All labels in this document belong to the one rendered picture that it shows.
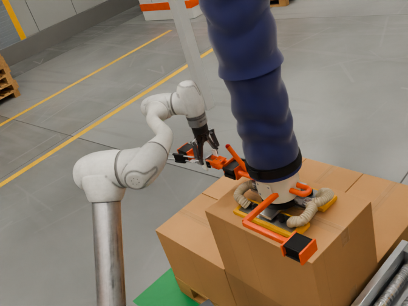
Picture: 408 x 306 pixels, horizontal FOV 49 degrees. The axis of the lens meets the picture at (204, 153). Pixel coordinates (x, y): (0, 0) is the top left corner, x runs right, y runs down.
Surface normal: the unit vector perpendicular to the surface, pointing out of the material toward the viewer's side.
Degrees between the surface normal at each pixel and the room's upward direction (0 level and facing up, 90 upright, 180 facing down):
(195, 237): 0
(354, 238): 90
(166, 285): 0
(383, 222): 0
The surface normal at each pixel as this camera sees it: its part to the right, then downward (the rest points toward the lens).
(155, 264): -0.26, -0.83
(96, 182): -0.31, 0.07
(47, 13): 0.72, 0.17
